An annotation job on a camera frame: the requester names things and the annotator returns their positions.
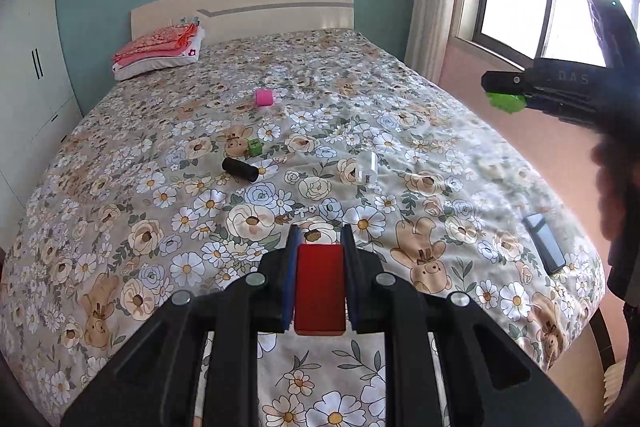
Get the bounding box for floral bedspread bed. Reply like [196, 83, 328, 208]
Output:
[1, 30, 605, 424]

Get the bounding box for black smartphone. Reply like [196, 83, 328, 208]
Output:
[523, 213, 566, 275]

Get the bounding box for green toy brick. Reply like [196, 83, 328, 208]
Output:
[486, 92, 527, 114]

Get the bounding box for pink cylinder toy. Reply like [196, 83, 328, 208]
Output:
[255, 89, 274, 107]

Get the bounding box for white wardrobe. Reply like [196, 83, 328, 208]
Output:
[0, 0, 81, 251]

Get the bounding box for cream wooden headboard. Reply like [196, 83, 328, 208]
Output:
[130, 0, 354, 44]

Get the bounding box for red block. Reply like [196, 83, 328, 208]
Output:
[294, 244, 346, 336]

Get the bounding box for black cylinder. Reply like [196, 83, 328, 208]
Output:
[221, 157, 259, 183]

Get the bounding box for small green block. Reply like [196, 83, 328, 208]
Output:
[247, 139, 262, 157]

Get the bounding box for folded red pink clothes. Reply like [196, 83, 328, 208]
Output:
[112, 23, 200, 66]

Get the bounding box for clear plastic cup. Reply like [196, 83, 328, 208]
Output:
[356, 150, 378, 186]

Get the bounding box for person's right hand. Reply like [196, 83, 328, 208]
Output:
[591, 135, 639, 265]

